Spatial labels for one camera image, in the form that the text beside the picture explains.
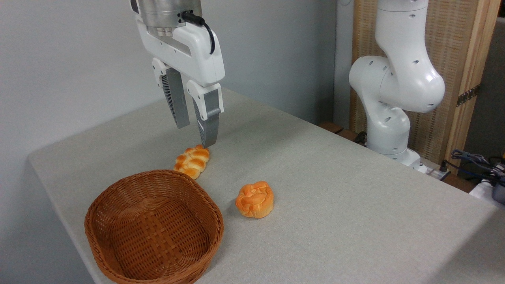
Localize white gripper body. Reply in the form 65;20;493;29
135;13;226;88

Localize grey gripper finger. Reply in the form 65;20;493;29
151;58;191;130
186;80;224;149

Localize round orange bread bun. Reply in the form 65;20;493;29
235;181;275;219

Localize braided golden bread loaf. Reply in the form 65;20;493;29
173;144;211;181

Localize brown woven wicker basket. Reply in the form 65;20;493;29
84;169;224;284

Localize wooden framed woven screen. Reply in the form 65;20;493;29
350;0;502;176

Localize dark metal hinge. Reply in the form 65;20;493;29
456;84;481;107

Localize white box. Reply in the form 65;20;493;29
469;179;505;210

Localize blue grey device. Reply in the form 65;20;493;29
491;177;505;205

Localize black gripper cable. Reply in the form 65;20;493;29
181;11;216;55

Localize bundle of dark cables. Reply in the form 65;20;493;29
451;149;505;186

